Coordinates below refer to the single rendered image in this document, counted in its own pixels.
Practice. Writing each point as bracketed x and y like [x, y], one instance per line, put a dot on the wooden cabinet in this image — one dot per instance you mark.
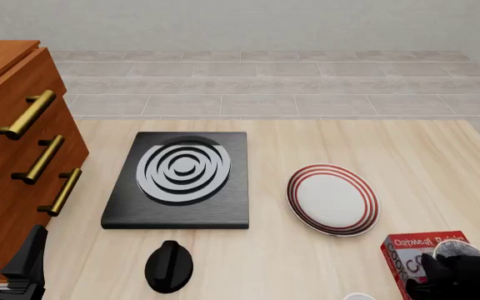
[2, 59]

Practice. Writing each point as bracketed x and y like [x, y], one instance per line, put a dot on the flat black stove plate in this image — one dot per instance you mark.
[127, 206]

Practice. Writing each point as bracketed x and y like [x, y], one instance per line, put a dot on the white plate with red rings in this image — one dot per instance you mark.
[331, 200]

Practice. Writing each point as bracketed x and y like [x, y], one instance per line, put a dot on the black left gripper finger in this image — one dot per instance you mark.
[31, 256]

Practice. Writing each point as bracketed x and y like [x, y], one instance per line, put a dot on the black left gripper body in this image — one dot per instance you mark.
[11, 290]

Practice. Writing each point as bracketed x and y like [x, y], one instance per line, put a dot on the round black stove knob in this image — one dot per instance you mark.
[168, 268]

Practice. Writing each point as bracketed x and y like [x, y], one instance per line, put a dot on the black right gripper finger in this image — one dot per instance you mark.
[431, 275]

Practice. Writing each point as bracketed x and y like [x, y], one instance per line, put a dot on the red cookies box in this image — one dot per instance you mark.
[402, 250]

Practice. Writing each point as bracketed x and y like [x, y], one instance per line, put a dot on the white round cup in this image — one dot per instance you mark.
[358, 296]

